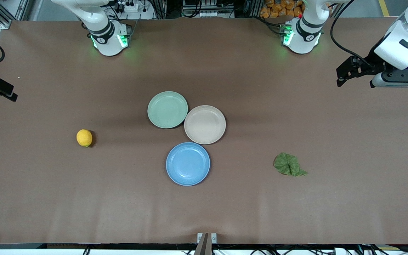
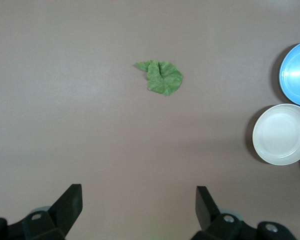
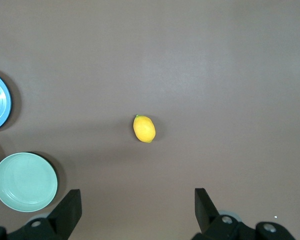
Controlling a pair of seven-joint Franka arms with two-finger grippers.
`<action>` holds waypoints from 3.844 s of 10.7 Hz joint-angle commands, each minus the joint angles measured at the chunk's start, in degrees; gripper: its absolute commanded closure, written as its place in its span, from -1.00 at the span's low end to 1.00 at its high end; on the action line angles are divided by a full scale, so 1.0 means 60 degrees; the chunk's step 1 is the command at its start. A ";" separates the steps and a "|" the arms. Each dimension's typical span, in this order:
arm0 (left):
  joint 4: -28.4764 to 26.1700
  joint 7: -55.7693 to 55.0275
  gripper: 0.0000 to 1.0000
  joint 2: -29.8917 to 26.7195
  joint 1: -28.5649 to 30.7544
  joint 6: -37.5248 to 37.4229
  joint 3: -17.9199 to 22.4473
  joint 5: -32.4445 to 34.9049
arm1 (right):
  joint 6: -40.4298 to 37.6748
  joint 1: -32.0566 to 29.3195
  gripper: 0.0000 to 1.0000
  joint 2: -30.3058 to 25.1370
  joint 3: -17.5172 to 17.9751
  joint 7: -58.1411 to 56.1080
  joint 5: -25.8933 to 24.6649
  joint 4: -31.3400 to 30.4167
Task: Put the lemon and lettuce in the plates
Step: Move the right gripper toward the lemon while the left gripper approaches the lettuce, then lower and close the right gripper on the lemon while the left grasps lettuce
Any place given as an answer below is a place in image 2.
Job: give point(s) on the blue round plate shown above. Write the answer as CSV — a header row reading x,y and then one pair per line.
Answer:
x,y
297,75

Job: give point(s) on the green lettuce leaf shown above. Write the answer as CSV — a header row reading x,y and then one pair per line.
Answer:
x,y
162,77

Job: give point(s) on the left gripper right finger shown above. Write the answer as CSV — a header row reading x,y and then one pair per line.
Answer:
x,y
210,215

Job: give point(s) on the beige round plate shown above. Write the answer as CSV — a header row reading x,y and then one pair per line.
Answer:
x,y
280,135

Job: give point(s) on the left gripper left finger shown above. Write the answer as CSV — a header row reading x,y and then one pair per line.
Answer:
x,y
65,212

